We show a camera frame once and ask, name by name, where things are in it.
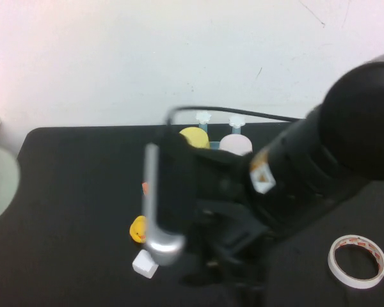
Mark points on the pink speckled cup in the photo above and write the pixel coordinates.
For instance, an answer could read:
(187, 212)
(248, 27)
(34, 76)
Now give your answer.
(235, 144)

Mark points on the yellow speckled cup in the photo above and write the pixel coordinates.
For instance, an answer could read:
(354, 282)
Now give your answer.
(195, 136)

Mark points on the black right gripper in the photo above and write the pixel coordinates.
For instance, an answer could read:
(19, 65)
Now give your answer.
(211, 179)

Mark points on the white tape roll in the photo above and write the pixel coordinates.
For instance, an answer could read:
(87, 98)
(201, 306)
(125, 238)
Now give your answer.
(332, 262)

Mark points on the blue cup stand with pegs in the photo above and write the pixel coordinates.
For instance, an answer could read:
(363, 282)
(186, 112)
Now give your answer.
(203, 117)

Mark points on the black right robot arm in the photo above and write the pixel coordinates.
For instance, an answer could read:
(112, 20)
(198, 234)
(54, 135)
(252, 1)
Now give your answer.
(355, 128)

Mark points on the yellow rubber duck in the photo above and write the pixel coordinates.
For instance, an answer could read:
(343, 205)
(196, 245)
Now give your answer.
(137, 230)

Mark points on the orange foam cube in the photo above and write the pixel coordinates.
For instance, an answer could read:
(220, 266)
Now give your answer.
(144, 188)

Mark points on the white foam cube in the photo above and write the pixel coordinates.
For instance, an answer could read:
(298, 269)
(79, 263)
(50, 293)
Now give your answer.
(142, 265)

